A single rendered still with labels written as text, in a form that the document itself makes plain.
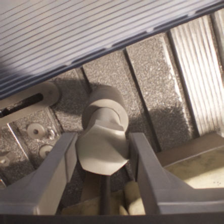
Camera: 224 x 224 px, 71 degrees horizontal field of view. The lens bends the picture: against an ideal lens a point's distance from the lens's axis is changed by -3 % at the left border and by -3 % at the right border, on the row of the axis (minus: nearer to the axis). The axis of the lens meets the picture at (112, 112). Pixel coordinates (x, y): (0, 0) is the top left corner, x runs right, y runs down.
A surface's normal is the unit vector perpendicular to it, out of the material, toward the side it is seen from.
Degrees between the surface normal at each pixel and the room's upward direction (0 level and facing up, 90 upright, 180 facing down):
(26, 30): 61
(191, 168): 90
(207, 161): 90
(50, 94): 0
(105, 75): 1
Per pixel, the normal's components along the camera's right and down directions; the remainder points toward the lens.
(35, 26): 0.33, 0.91
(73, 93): 0.01, 0.25
